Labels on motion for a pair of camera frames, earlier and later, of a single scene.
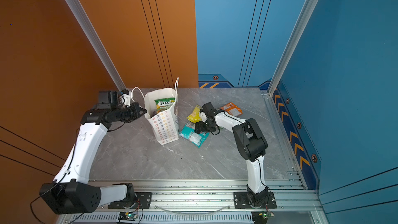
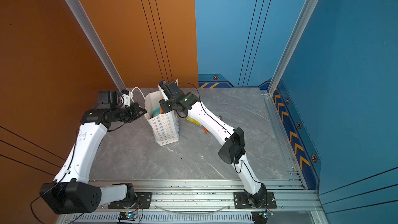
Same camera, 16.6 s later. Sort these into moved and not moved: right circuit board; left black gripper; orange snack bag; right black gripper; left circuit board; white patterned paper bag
Moved: right black gripper; orange snack bag
Not moved: left black gripper; white patterned paper bag; left circuit board; right circuit board
